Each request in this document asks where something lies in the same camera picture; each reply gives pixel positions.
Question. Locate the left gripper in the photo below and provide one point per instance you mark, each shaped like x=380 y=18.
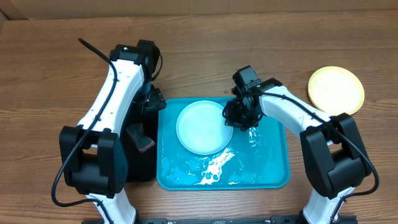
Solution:
x=157 y=101

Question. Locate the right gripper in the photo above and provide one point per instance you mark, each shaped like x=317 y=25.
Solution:
x=236 y=121

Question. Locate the dark sponge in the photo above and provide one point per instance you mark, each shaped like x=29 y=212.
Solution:
x=141 y=141

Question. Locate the light blue plate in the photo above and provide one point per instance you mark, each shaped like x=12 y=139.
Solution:
x=201 y=128

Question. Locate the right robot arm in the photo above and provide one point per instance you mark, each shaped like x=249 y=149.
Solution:
x=335 y=159

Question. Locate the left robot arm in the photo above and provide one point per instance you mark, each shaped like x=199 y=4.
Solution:
x=116 y=141

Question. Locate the teal plastic tray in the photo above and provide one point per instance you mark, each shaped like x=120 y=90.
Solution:
x=253 y=159

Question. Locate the black plastic tray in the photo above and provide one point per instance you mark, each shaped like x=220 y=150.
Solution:
x=142 y=166

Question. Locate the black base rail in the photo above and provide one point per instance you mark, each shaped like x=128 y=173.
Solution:
x=217 y=221

